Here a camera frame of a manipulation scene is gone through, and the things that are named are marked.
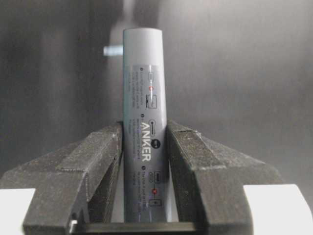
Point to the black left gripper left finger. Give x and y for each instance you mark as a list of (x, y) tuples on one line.
[(61, 190)]

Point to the grey USB hub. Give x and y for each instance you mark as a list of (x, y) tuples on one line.
[(146, 165)]

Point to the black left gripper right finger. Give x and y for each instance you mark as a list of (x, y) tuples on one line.
[(208, 180)]

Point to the small white tape piece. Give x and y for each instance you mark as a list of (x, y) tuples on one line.
[(115, 50)]

